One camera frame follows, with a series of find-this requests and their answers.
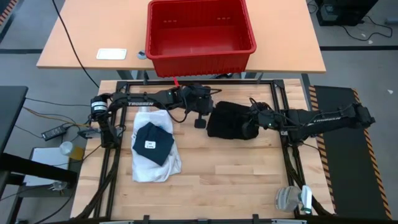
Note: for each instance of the red plastic bin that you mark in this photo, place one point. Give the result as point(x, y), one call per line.
point(199, 34)

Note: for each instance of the white button-up shirt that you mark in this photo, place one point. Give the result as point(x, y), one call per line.
point(149, 172)

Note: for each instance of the black equipment case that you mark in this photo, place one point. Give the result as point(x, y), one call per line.
point(342, 12)

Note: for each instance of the white rectangular pad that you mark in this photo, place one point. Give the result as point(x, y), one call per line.
point(111, 53)

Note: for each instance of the red tag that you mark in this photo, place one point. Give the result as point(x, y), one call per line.
point(176, 82)

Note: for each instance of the black metal beam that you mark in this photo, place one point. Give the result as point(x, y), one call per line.
point(31, 168)

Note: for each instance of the black knit sweater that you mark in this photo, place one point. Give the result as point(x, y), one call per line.
point(227, 121)

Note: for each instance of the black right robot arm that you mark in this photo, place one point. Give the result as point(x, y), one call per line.
point(326, 121)

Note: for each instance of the black power adapter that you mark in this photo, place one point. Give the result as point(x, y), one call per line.
point(54, 132)

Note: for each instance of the plastic bottle yellow liquid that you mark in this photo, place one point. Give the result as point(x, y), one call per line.
point(74, 152)

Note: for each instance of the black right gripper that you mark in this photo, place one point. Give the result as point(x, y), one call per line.
point(255, 121)

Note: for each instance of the small clear plastic object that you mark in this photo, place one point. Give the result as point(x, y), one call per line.
point(57, 186)

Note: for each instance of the grey round desk grommet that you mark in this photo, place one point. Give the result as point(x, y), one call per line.
point(141, 55)

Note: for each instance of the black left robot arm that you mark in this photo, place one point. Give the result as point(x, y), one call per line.
point(140, 101)

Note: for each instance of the beige wooden desk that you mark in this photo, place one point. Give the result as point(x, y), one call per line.
point(280, 31)

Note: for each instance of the black hazard-striped floor mat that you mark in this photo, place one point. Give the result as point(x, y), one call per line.
point(351, 174)

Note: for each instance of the dark navy garment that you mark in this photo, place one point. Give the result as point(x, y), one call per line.
point(154, 146)

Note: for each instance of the white paper sheet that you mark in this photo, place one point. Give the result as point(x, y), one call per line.
point(46, 157)

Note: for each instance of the black aluminium table frame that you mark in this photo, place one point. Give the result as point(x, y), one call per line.
point(110, 196)

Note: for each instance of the dark grey desk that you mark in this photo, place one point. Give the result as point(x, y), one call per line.
point(11, 109)

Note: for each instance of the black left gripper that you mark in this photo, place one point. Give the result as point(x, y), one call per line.
point(202, 99)

